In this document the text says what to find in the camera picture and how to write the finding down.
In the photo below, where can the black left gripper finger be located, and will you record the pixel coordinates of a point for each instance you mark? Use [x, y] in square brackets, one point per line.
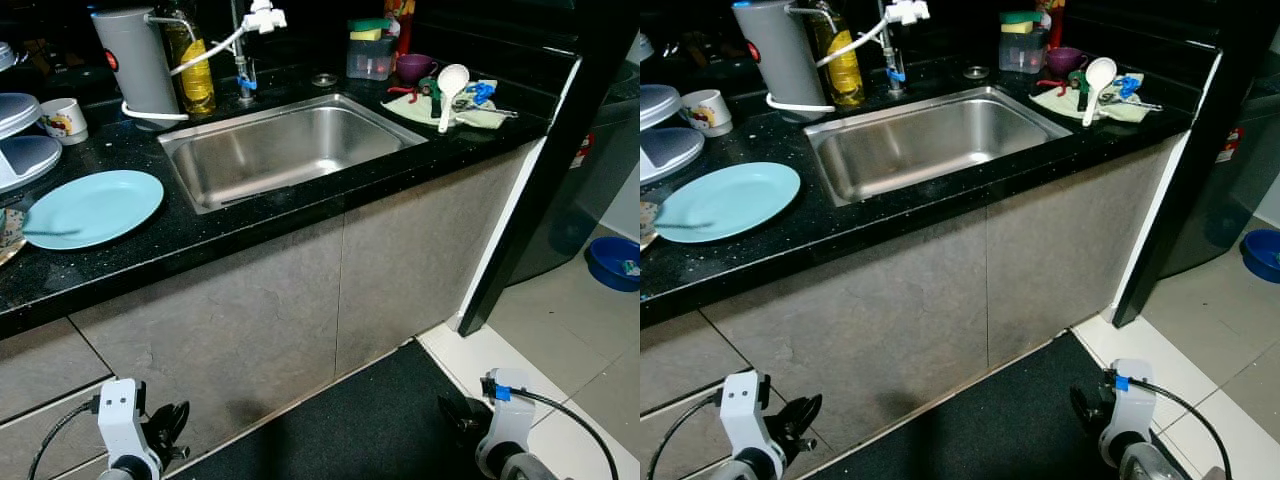
[803, 443]
[174, 418]
[803, 412]
[174, 448]

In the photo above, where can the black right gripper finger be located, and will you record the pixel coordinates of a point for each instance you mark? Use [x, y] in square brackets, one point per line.
[1083, 402]
[462, 436]
[452, 412]
[1089, 427]

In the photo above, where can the light blue plate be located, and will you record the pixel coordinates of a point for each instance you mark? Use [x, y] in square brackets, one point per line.
[95, 210]
[730, 200]

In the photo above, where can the grey kitchen cabinet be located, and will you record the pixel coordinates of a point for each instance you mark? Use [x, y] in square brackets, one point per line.
[900, 300]
[250, 310]

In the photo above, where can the green black kitchen tool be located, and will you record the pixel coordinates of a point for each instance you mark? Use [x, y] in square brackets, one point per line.
[1080, 88]
[433, 95]

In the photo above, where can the small blue kitchen tool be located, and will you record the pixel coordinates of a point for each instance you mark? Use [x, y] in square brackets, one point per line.
[1127, 87]
[480, 94]

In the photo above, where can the small red kitchen tool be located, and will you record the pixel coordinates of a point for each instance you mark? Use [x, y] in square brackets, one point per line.
[1050, 85]
[402, 90]

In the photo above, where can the black floor mat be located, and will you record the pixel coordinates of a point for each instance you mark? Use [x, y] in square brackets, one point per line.
[980, 420]
[350, 430]

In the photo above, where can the blue plastic basin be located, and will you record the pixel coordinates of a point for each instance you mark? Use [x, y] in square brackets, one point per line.
[610, 262]
[1262, 255]

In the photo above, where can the floral print plate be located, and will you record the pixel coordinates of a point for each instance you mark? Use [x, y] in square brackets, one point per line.
[648, 225]
[10, 235]

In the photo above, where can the dark grey fridge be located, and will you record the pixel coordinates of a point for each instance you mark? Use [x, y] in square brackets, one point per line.
[1240, 190]
[600, 180]

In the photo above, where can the red white sticker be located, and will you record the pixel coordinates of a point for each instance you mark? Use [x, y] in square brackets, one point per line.
[584, 150]
[1228, 145]

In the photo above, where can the white tiered plastic rack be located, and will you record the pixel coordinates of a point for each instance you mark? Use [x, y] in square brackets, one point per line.
[665, 150]
[25, 160]

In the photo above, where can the stainless steel sink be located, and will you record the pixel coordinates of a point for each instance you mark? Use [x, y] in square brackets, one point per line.
[290, 145]
[935, 140]

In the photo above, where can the light green dish cloth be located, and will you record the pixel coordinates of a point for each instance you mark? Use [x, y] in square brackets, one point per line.
[410, 108]
[1060, 102]

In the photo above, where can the small metal utensil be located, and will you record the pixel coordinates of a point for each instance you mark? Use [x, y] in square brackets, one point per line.
[1145, 104]
[500, 111]

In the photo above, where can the black end panel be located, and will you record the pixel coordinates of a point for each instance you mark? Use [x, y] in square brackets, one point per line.
[1215, 120]
[560, 120]

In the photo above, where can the white printed mug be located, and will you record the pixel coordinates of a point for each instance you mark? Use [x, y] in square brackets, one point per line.
[705, 112]
[62, 120]

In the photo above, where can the white rice spoon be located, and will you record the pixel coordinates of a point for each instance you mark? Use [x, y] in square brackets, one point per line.
[1100, 75]
[453, 82]

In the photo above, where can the yellow cooking oil bottle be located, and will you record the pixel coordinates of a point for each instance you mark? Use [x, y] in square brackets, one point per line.
[195, 85]
[845, 75]

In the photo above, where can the purple cup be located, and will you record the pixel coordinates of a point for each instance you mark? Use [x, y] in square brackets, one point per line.
[1065, 60]
[415, 68]

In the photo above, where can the round metal drain cap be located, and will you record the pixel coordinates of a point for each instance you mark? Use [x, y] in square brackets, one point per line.
[324, 79]
[976, 73]

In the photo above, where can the grey water filter cylinder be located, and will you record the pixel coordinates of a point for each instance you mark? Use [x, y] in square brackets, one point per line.
[780, 55]
[135, 65]

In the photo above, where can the clear plastic container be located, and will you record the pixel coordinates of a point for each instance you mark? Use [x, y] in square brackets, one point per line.
[1022, 52]
[370, 60]

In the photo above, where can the green yellow sponge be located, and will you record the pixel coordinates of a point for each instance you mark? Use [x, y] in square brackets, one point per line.
[370, 28]
[1020, 20]

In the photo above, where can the red orange bottle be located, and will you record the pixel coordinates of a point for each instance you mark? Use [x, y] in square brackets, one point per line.
[1052, 10]
[402, 12]

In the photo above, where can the white faucet head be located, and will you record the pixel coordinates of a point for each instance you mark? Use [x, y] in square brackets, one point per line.
[907, 10]
[265, 17]

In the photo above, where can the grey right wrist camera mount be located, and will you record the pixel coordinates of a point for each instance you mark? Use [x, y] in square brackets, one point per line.
[1132, 410]
[510, 420]

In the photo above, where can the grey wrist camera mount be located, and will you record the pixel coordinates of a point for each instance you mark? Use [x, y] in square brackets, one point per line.
[510, 420]
[120, 415]
[1132, 410]
[742, 410]

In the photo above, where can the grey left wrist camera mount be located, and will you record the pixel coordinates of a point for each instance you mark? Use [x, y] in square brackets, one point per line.
[742, 410]
[120, 415]

